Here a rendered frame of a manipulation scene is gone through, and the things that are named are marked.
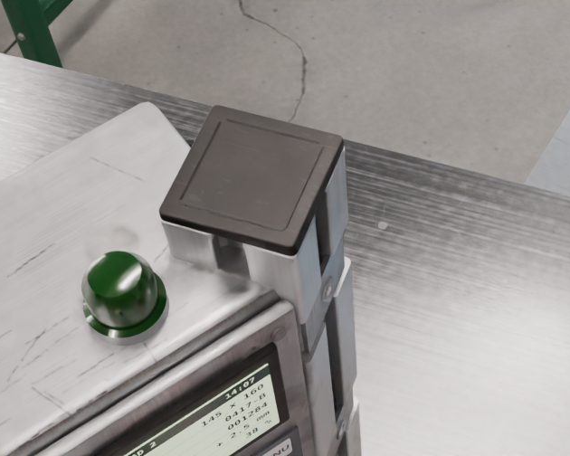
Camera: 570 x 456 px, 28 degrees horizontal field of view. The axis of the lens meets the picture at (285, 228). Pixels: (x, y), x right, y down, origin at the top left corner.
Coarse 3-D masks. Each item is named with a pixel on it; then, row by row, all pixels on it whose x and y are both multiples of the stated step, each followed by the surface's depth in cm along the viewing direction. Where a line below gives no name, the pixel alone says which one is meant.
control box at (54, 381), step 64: (128, 128) 39; (0, 192) 38; (64, 192) 38; (128, 192) 38; (0, 256) 37; (64, 256) 36; (0, 320) 35; (64, 320) 35; (192, 320) 35; (256, 320) 35; (0, 384) 34; (64, 384) 34; (128, 384) 34; (192, 384) 35; (0, 448) 33; (64, 448) 33; (256, 448) 41
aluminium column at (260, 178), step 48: (240, 144) 35; (288, 144) 35; (336, 144) 35; (192, 192) 34; (240, 192) 34; (288, 192) 34; (336, 192) 36; (192, 240) 35; (240, 240) 34; (288, 240) 33; (336, 240) 38; (288, 288) 35; (336, 288) 41; (336, 336) 43; (336, 384) 47
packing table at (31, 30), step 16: (16, 0) 212; (32, 0) 216; (48, 0) 224; (64, 0) 226; (16, 16) 217; (32, 16) 218; (48, 16) 224; (16, 32) 222; (32, 32) 220; (48, 32) 224; (32, 48) 223; (48, 48) 226; (48, 64) 229
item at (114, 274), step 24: (96, 264) 34; (120, 264) 34; (144, 264) 34; (96, 288) 33; (120, 288) 33; (144, 288) 33; (96, 312) 34; (120, 312) 33; (144, 312) 34; (120, 336) 34; (144, 336) 34
